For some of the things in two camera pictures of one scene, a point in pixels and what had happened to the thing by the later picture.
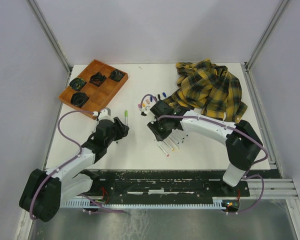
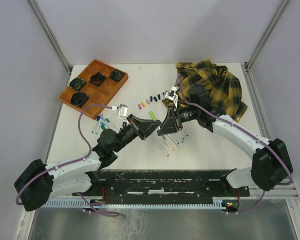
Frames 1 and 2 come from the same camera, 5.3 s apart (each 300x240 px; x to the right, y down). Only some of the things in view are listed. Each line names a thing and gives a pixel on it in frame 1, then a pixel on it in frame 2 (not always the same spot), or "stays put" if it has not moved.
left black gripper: (122, 129) -> (146, 127)
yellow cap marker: (174, 144) -> (172, 149)
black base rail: (163, 186) stays put
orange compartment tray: (94, 87) stays put
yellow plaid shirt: (209, 88) stays put
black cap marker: (179, 138) stays put
